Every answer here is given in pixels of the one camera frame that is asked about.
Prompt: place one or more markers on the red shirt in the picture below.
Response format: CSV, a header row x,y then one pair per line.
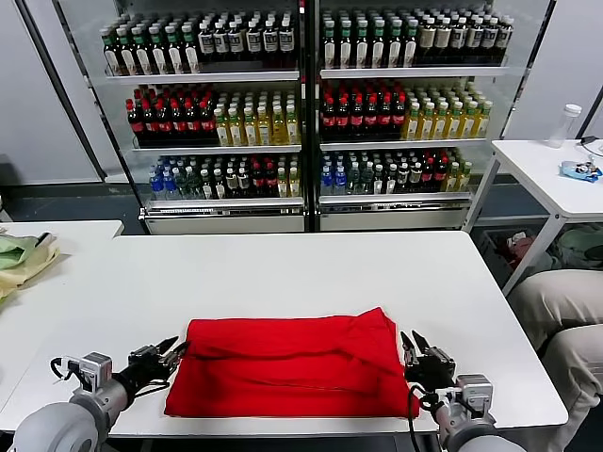
x,y
292,372

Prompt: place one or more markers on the white cooler shelf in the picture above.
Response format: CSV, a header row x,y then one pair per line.
x,y
226,203
400,145
414,73
216,150
202,77
396,198

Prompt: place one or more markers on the small yellow juice bottle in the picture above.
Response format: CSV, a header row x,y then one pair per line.
x,y
465,177
294,182
453,178
283,182

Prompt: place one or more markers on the green and yellow cloths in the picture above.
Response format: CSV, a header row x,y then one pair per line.
x,y
33,268

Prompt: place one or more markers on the blue water bottle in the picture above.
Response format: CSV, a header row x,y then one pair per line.
x,y
157,187
340,181
327,181
169,185

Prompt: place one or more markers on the slim white label bottle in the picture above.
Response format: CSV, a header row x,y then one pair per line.
x,y
207,184
391,180
220,183
379,180

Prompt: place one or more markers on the clear bottle white cap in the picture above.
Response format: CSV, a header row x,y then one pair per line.
x,y
563,127

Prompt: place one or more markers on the green cap tea bottle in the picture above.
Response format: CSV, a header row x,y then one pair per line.
x,y
112,54
346,44
363,44
190,50
379,44
174,51
158,52
411,44
330,44
126,54
141,53
396,44

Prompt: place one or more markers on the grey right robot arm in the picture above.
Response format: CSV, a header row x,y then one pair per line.
x,y
471,438

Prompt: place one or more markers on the dark bottle white label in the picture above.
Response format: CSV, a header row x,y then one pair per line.
x,y
271,43
287,42
237,44
222,44
254,43
206,44

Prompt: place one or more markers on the dark red garment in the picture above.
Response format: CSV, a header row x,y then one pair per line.
x,y
520,247

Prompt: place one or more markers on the clear green water bottle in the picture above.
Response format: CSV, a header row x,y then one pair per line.
x,y
367,179
354,179
182,183
194,182

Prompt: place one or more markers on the person in beige trousers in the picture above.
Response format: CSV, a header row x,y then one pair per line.
x,y
560,301

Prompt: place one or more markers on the blue snack packet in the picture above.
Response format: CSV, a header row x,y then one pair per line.
x,y
579,170

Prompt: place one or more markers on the dark bottle beige label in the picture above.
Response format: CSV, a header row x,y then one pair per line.
x,y
505,39
443,41
459,41
475,40
490,40
428,41

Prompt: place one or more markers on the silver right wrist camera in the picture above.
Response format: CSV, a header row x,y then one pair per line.
x,y
475,395

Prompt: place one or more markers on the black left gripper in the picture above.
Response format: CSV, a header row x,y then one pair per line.
x,y
147,362

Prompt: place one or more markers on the green garment pile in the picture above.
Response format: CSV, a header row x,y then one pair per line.
x,y
581,247

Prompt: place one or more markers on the small red cap cola bottle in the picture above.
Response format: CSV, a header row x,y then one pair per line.
x,y
428,175
442,174
257,180
271,180

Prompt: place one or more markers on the grey green clothes pile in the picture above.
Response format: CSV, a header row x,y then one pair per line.
x,y
549,263

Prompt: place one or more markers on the dark drink bottle white cap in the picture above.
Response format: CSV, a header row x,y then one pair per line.
x,y
416,177
243,181
403,178
232,181

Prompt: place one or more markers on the black storage crate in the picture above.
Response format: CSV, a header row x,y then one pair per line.
x,y
492,249

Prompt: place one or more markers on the light green garment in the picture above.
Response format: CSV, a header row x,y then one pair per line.
x,y
11,254

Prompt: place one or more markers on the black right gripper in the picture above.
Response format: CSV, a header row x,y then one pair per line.
x,y
431,372

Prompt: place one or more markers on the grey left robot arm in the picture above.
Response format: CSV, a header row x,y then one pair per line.
x,y
61,424

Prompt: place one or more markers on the white side table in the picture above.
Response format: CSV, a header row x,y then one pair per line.
x,y
532,165

